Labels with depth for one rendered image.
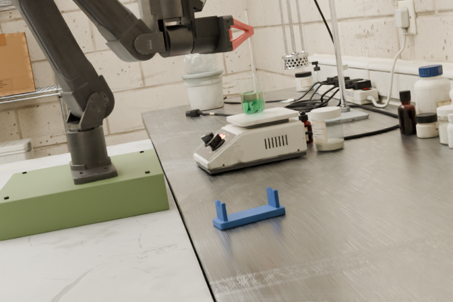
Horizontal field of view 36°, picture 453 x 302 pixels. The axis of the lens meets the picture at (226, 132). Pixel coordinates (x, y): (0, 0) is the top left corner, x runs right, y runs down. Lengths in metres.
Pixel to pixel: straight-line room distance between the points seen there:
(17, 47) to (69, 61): 2.20
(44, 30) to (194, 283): 0.55
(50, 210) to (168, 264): 0.30
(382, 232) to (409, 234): 0.03
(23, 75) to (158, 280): 2.63
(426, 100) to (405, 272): 0.74
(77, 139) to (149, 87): 2.55
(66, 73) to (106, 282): 0.45
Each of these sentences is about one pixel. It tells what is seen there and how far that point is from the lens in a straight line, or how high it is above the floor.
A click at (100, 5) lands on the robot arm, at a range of 1.20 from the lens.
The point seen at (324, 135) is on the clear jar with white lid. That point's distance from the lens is 1.36.
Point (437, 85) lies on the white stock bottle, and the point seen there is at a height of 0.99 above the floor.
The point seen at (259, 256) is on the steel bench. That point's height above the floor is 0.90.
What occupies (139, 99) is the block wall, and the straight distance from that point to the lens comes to 3.72.
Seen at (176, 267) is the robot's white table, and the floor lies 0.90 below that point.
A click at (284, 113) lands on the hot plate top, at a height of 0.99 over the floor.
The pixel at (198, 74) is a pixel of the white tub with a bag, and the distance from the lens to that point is 2.27.
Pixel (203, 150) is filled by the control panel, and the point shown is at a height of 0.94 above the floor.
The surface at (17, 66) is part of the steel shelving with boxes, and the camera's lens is 3.38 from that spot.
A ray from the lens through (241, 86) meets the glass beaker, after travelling 1.36.
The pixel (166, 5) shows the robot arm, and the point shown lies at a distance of 1.25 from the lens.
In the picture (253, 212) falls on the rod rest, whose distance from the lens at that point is 0.97.
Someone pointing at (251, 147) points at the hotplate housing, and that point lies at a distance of 1.30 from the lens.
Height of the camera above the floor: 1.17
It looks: 9 degrees down
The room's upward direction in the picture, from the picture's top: 9 degrees counter-clockwise
